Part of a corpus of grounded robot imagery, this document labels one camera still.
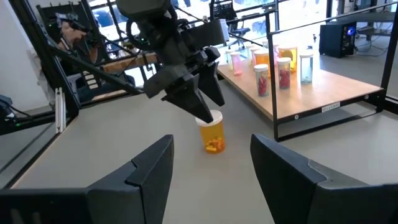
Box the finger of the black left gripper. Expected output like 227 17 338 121
160 73 215 124
198 61 226 108

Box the large orange pill bottle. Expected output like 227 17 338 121
253 49 271 77
195 109 227 155
278 45 299 73

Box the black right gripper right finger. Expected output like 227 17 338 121
250 133 398 224

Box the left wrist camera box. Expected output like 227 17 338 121
182 19 230 48

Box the white plastic strip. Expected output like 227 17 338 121
55 87 67 134

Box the grey table mat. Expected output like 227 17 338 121
12 77 398 224

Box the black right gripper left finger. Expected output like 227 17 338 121
0 134 175 224

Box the person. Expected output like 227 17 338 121
55 12 137 103

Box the office chair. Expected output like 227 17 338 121
229 26 251 47

